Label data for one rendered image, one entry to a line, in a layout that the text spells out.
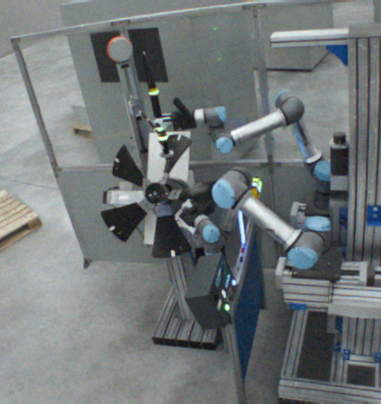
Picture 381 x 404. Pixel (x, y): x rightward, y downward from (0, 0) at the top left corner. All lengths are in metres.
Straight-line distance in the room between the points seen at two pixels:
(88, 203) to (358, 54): 2.58
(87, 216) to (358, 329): 2.32
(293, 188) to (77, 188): 1.69
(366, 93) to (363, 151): 0.26
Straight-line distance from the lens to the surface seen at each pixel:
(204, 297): 1.77
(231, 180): 1.95
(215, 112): 2.28
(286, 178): 3.18
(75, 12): 5.07
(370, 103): 1.92
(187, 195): 2.50
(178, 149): 2.54
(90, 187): 3.69
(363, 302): 2.14
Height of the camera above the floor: 2.45
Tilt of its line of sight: 31 degrees down
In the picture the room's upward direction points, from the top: 11 degrees counter-clockwise
